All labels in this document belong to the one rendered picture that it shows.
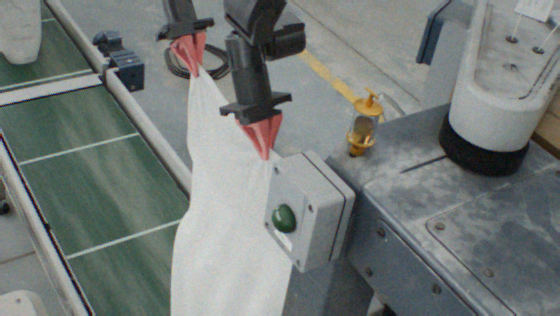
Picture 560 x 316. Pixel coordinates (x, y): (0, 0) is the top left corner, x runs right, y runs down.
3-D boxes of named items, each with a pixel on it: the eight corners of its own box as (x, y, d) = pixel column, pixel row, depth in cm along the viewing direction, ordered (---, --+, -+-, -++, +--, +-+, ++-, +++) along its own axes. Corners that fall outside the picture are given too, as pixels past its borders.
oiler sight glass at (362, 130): (343, 132, 66) (350, 103, 64) (362, 127, 68) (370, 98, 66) (358, 147, 65) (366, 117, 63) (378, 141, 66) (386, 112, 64)
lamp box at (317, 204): (262, 226, 70) (273, 159, 65) (297, 213, 73) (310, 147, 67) (302, 275, 66) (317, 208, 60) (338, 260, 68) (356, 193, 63)
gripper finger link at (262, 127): (301, 153, 109) (291, 97, 106) (266, 167, 105) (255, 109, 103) (276, 148, 114) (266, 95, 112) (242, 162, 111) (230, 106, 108)
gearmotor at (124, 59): (81, 59, 269) (79, 26, 260) (116, 52, 276) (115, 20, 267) (109, 98, 250) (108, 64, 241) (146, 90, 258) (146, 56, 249)
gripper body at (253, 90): (294, 104, 107) (286, 58, 105) (242, 122, 102) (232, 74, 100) (270, 101, 112) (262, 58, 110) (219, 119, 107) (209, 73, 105)
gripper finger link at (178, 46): (227, 67, 125) (213, 19, 125) (192, 74, 122) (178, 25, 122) (213, 77, 131) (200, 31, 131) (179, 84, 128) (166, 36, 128)
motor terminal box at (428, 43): (407, 75, 109) (426, 11, 102) (429, 53, 117) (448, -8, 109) (454, 95, 106) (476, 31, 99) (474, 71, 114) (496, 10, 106)
